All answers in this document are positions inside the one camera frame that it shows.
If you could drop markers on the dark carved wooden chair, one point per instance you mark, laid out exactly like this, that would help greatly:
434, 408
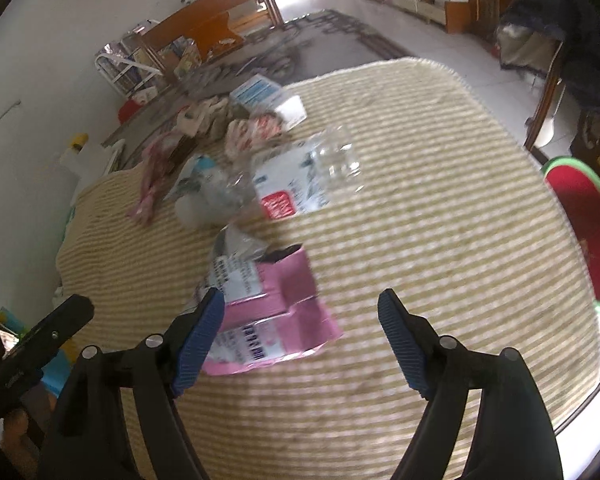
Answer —
547, 105

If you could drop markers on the beige checked blanket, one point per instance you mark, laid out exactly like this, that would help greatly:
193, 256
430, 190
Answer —
430, 210

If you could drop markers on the pink foil packet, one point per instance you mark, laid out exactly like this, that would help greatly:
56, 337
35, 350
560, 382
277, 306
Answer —
290, 300

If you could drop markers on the clear plastic bottle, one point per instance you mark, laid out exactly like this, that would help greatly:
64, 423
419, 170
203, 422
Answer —
290, 180

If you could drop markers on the leaning picture books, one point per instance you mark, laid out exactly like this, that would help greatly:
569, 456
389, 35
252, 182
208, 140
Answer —
187, 57

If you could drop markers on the wooden television cabinet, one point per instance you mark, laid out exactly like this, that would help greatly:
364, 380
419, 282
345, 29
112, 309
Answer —
430, 5

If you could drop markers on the navy blue jacket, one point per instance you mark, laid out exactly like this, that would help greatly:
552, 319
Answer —
580, 35

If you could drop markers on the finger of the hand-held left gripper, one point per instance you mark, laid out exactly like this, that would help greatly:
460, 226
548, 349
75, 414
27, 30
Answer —
55, 322

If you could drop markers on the white printed wrapper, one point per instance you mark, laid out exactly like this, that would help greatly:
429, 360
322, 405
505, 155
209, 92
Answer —
235, 275

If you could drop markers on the blue white packet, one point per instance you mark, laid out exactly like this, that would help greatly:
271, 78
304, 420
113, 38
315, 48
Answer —
260, 92

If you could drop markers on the red plastic container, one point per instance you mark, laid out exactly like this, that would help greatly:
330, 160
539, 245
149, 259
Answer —
130, 110

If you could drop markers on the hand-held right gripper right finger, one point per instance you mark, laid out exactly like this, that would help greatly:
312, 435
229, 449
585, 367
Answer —
405, 345

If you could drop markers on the grey floral patterned mat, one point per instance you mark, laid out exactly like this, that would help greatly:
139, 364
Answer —
320, 45

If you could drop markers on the white pink wrapper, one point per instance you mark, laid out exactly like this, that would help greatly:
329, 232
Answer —
200, 115

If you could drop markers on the pink plastic bag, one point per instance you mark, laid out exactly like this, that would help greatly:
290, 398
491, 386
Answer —
152, 175

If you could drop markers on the red white wrapper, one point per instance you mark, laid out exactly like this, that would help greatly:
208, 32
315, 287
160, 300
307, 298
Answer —
245, 135

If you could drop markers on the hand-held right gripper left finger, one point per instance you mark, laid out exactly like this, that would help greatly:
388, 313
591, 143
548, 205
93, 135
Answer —
200, 340

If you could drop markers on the red bin with green rim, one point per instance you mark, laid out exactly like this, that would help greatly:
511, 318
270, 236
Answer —
585, 220

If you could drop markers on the white jug with yellow cap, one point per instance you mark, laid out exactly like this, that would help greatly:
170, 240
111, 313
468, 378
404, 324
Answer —
80, 142

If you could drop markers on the wooden bench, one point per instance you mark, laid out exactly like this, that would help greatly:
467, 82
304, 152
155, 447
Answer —
200, 25

